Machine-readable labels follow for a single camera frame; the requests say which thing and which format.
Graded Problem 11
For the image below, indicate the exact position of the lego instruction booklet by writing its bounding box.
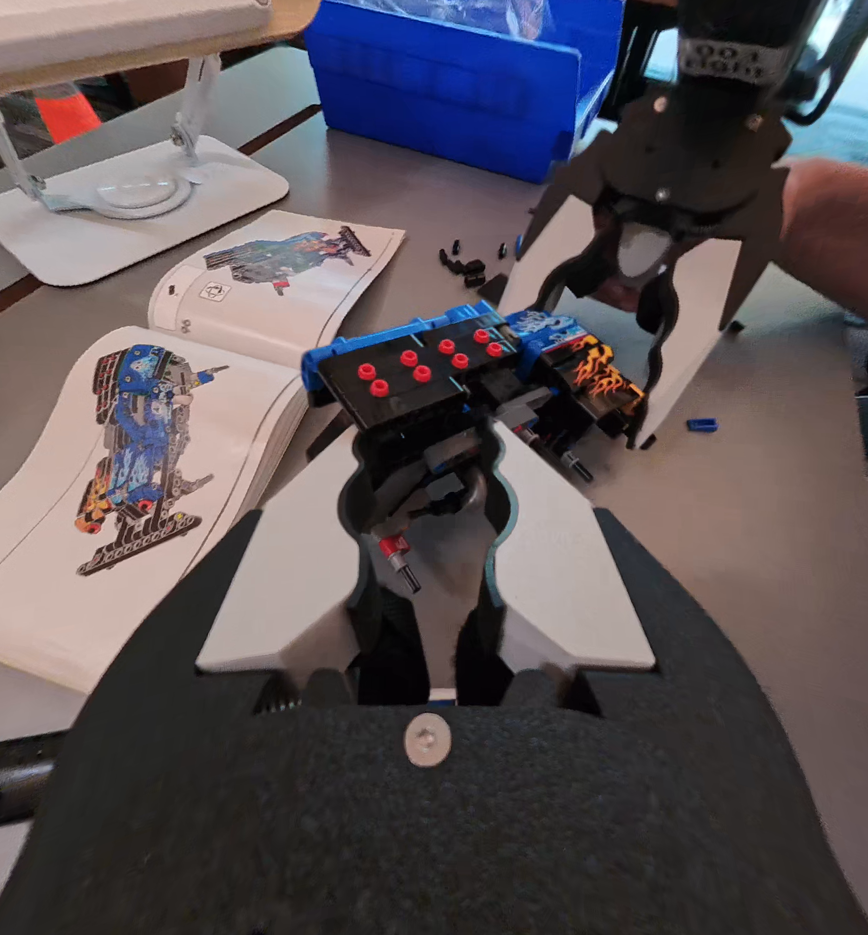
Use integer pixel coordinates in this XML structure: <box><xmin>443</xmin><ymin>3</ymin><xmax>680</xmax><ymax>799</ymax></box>
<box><xmin>0</xmin><ymin>209</ymin><xmax>407</xmax><ymax>695</ymax></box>

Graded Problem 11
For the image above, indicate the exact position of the orange traffic cone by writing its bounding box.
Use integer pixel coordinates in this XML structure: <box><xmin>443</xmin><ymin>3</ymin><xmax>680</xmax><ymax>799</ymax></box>
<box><xmin>36</xmin><ymin>84</ymin><xmax>104</xmax><ymax>145</ymax></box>

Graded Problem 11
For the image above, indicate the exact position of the person's right forearm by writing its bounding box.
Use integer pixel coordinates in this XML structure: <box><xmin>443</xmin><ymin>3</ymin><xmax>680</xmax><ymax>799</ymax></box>
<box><xmin>777</xmin><ymin>157</ymin><xmax>868</xmax><ymax>333</ymax></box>

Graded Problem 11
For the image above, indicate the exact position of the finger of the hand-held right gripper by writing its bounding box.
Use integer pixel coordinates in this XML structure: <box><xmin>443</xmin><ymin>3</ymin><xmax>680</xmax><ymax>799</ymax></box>
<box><xmin>496</xmin><ymin>197</ymin><xmax>613</xmax><ymax>315</ymax></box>
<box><xmin>624</xmin><ymin>237</ymin><xmax>743</xmax><ymax>450</ymax></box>

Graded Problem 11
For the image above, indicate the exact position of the white stand with instruction board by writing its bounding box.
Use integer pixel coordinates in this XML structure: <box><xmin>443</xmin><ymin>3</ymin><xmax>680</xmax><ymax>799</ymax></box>
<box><xmin>0</xmin><ymin>0</ymin><xmax>321</xmax><ymax>287</ymax></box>

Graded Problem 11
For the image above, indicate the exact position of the blue plastic bin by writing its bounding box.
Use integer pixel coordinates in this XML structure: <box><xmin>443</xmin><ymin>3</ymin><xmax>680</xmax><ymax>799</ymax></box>
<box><xmin>304</xmin><ymin>0</ymin><xmax>626</xmax><ymax>185</ymax></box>

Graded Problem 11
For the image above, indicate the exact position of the lego truck model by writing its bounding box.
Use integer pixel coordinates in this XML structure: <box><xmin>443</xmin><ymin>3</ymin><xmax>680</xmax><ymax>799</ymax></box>
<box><xmin>301</xmin><ymin>299</ymin><xmax>648</xmax><ymax>594</ymax></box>

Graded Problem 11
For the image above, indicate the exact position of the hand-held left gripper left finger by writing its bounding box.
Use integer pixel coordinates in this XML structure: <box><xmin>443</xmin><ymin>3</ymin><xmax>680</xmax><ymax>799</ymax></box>
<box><xmin>195</xmin><ymin>431</ymin><xmax>372</xmax><ymax>704</ymax></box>

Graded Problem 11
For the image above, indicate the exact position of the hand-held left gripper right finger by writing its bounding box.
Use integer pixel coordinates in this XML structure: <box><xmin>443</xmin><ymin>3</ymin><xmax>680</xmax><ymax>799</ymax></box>
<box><xmin>478</xmin><ymin>420</ymin><xmax>657</xmax><ymax>704</ymax></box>

